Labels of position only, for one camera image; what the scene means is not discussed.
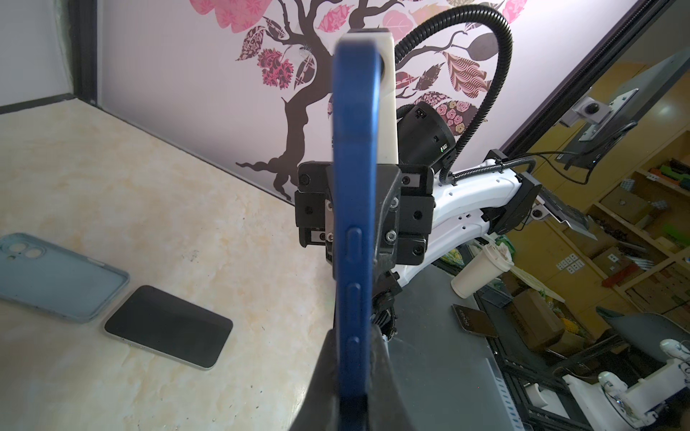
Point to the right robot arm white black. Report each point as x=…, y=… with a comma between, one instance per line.
x=490, y=198

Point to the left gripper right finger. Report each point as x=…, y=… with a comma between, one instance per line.
x=386, y=410

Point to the white paper cup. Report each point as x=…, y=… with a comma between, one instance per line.
x=490, y=263

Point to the light blue phone case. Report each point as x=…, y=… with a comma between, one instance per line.
x=48, y=278

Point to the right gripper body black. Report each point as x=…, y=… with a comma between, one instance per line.
x=358, y=208

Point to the wooden shelf with boxes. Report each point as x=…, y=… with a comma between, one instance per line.
x=639, y=259

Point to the phone on grey bench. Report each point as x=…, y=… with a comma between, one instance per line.
x=475, y=322

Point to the black smartphone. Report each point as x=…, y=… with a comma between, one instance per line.
x=356, y=81
x=153, y=319

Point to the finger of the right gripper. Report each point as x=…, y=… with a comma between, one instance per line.
x=388, y=196
x=329, y=218

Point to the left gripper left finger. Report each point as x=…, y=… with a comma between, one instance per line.
x=320, y=409

